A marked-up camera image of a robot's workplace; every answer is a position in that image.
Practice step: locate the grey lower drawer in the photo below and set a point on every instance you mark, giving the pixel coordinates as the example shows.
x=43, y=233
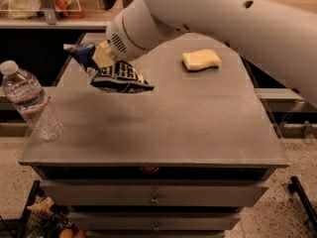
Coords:
x=154, y=221

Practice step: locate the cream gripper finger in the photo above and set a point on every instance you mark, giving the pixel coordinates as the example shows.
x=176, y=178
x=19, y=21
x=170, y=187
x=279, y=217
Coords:
x=103, y=55

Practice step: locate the grey upper drawer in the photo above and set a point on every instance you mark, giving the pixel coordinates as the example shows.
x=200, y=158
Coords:
x=219, y=194

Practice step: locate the metal shelf rail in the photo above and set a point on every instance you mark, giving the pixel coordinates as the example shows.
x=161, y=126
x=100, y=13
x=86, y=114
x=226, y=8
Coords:
x=69, y=24

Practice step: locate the black wire basket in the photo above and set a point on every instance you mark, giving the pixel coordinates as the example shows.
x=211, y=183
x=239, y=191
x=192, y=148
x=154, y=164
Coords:
x=42, y=218

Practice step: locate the grey drawer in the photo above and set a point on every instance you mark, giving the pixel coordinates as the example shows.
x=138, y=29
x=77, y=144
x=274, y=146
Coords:
x=219, y=194
x=154, y=221

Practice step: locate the black metal stand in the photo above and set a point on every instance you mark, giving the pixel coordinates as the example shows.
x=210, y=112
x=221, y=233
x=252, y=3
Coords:
x=296, y=187

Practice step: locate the clear plastic water bottle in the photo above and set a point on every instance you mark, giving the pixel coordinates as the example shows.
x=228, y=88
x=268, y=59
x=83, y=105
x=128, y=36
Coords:
x=27, y=95

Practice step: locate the yellow sponge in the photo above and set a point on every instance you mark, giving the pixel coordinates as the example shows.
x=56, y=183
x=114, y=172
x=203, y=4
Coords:
x=199, y=60

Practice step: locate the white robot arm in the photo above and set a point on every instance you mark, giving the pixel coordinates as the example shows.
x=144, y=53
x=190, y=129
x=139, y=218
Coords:
x=280, y=39

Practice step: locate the blue Kettle chip bag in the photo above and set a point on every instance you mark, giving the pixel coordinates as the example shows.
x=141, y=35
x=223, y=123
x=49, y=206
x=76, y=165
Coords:
x=120, y=77

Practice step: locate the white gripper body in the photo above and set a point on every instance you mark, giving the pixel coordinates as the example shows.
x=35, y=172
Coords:
x=116, y=34

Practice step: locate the clear acrylic box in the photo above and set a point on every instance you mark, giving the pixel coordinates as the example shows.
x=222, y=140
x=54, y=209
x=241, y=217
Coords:
x=25, y=9

